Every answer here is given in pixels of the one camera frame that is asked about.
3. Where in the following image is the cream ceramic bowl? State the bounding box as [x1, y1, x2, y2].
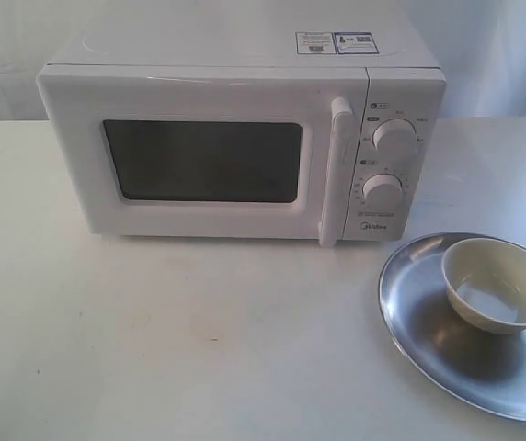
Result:
[440, 237, 526, 334]

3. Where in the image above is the lower white control knob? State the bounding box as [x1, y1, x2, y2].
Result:
[362, 174, 404, 209]

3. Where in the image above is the white microwave door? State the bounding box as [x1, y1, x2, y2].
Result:
[37, 64, 370, 247]

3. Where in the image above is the white microwave oven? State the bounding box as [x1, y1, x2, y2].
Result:
[42, 6, 446, 241]

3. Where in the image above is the round steel plate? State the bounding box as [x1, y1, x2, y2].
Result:
[378, 232, 526, 421]

